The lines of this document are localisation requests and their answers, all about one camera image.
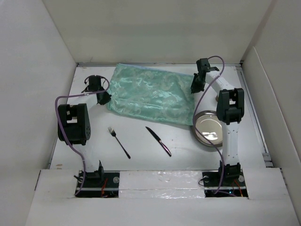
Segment green patterned cloth placemat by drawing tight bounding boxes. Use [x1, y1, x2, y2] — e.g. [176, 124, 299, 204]
[107, 64, 195, 126]

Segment round plate with dark rim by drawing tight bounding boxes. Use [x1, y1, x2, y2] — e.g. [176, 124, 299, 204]
[191, 110, 222, 147]

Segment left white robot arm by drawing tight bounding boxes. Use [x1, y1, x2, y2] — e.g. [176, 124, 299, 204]
[55, 75, 111, 183]

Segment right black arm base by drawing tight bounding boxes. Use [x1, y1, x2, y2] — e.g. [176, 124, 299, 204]
[198, 170, 248, 198]

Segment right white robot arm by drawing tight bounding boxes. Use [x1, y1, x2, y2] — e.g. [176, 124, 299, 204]
[190, 57, 245, 186]

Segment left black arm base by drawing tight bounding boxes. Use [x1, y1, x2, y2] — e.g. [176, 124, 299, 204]
[75, 171, 120, 198]

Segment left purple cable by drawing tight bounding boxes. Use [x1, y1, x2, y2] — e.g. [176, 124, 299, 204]
[54, 76, 111, 196]

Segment aluminium table edge rail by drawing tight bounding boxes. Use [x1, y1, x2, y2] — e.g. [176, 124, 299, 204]
[236, 66, 274, 168]

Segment black handled table knife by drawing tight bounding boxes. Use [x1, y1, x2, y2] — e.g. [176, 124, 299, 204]
[146, 127, 172, 157]

